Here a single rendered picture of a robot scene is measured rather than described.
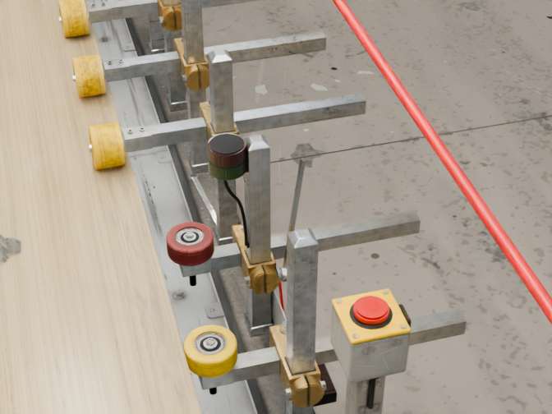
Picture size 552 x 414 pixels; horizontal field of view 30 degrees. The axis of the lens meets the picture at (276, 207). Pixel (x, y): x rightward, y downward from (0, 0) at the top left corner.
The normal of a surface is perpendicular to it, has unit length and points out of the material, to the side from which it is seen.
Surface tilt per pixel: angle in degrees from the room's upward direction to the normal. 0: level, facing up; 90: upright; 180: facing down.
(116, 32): 0
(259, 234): 90
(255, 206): 90
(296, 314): 90
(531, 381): 0
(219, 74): 90
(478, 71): 0
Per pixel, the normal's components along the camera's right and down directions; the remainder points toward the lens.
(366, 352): 0.27, 0.61
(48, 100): 0.00, -0.78
